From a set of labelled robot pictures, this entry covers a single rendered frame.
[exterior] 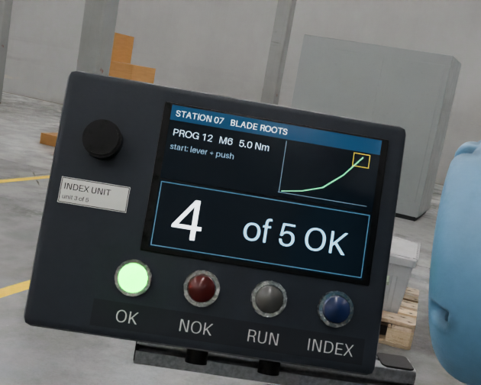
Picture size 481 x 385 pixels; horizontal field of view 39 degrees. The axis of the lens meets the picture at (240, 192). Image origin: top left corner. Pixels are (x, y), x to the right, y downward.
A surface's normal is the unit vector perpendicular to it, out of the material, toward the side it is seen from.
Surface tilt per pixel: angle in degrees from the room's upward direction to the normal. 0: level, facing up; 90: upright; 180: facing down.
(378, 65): 90
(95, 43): 90
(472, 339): 111
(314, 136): 75
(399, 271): 95
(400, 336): 90
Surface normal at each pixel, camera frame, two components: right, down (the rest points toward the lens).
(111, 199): 0.08, -0.09
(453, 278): -0.62, -0.01
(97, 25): -0.39, 0.08
